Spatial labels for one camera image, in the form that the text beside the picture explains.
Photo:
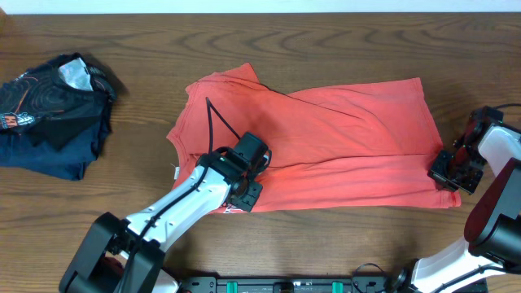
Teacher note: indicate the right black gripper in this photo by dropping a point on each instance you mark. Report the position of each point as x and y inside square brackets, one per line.
[454, 174]

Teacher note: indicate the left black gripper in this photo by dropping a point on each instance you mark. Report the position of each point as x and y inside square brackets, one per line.
[249, 195]

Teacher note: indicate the red t-shirt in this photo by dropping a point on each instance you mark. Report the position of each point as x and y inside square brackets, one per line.
[355, 145]

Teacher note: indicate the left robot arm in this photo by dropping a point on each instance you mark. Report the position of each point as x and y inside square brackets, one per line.
[127, 255]

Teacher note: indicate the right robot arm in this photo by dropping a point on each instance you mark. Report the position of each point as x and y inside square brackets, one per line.
[490, 245]

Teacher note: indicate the navy blue folded garment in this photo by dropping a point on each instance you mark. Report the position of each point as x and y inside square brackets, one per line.
[68, 163]

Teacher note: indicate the black graphic t-shirt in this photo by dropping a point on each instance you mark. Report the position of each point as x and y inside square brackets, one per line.
[55, 101]

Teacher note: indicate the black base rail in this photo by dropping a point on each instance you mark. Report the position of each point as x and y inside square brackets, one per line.
[359, 284]

